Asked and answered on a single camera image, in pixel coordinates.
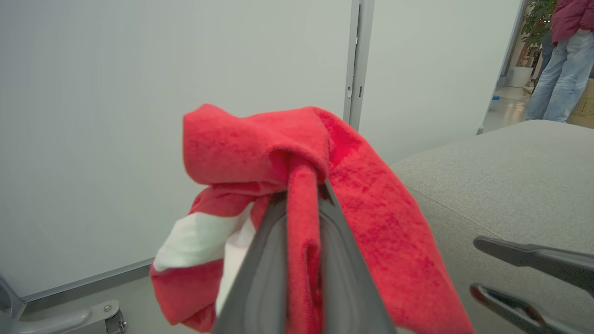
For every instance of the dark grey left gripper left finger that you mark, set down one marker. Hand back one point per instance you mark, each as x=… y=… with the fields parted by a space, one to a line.
x=260 y=278

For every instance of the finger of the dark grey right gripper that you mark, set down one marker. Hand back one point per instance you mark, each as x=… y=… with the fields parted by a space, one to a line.
x=547 y=260
x=515 y=313

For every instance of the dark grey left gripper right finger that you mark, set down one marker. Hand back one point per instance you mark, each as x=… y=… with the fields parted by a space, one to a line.
x=343 y=278

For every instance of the red garment with white stripes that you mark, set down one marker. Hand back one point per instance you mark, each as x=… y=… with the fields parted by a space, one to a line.
x=371 y=208

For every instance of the grey fabric sofa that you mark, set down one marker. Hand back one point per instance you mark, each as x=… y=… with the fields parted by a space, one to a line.
x=510 y=185

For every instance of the brown cardboard box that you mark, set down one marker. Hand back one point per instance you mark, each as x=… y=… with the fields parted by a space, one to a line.
x=585 y=106

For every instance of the white plant pot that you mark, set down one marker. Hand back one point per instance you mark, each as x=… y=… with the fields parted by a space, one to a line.
x=520 y=76

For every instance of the grey partition foot with caster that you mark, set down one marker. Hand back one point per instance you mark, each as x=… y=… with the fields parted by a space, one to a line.
x=65 y=320

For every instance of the person in red jacket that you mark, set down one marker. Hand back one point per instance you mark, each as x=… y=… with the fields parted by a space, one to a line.
x=564 y=60

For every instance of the green potted plant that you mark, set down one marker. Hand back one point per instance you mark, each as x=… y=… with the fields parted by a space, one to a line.
x=536 y=23

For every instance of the grey partition bottom rail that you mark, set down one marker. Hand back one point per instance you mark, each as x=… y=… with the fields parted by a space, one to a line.
x=93 y=279

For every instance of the grey partition post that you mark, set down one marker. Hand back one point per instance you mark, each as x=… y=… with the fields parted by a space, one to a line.
x=508 y=55
x=358 y=65

